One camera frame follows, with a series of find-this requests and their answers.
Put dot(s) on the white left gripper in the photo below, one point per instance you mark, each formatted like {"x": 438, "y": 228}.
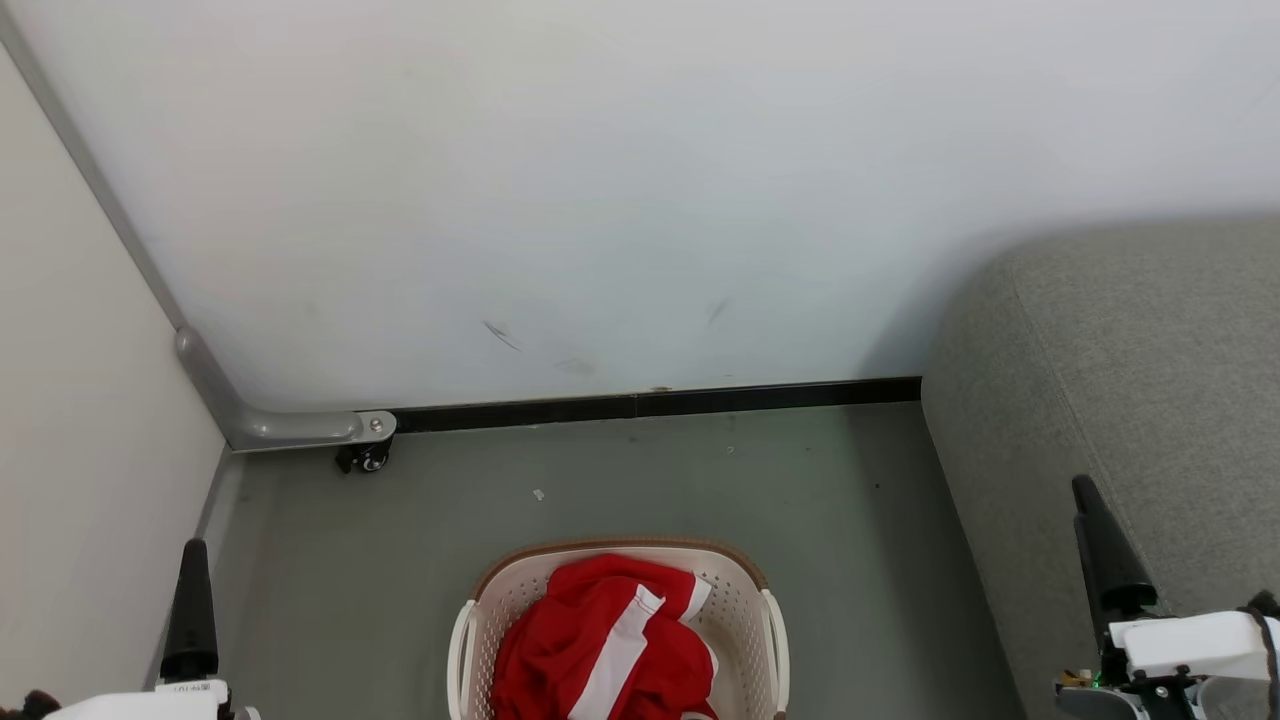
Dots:
{"x": 130, "y": 706}

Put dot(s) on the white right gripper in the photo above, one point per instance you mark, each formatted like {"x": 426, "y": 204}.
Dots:
{"x": 1185, "y": 645}

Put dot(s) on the grey fabric sofa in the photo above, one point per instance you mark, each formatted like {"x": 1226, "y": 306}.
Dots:
{"x": 1150, "y": 380}

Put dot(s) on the red and white garment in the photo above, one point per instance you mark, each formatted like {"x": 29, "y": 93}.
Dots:
{"x": 560, "y": 650}

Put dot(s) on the black caster wheel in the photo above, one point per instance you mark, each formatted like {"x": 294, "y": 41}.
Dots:
{"x": 366, "y": 458}

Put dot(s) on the cream plastic laundry basket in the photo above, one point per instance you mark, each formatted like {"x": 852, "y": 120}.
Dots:
{"x": 742, "y": 612}

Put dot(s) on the black baseboard strip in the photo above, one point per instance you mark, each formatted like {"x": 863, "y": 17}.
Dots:
{"x": 700, "y": 402}

